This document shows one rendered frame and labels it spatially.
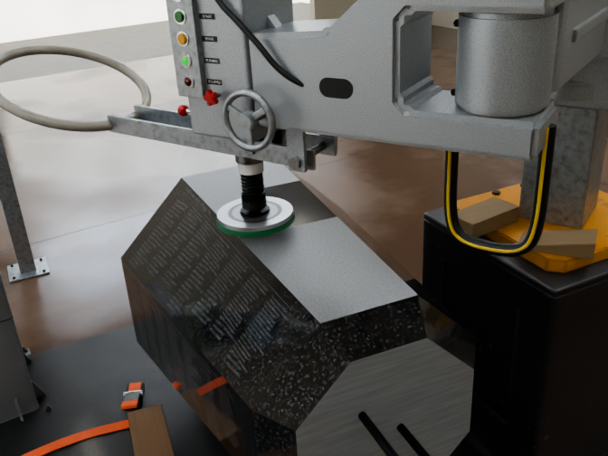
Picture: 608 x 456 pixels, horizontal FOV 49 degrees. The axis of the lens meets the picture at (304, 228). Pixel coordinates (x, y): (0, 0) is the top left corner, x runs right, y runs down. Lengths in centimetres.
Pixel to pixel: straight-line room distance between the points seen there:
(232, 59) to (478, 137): 60
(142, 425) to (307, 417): 103
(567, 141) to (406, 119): 72
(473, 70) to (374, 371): 66
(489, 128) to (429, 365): 55
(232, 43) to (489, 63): 60
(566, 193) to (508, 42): 84
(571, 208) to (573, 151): 18
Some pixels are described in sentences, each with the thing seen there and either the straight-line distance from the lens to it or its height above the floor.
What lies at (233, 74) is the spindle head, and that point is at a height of 134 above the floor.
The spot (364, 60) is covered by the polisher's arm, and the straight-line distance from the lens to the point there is 145.
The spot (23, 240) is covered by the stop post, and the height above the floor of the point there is 20.
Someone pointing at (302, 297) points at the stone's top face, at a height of 87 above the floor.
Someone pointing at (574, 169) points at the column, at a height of 96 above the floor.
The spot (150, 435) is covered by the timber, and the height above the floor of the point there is 13.
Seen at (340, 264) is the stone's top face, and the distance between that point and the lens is 168.
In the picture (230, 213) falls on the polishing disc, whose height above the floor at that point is 93.
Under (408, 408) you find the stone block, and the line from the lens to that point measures 161.
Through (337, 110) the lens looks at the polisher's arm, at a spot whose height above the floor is 127.
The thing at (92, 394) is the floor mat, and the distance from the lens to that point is 280.
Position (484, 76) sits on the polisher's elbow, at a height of 137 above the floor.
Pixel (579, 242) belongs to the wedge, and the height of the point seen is 82.
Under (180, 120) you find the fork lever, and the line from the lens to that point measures 200.
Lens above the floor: 169
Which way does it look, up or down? 26 degrees down
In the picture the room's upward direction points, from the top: 3 degrees counter-clockwise
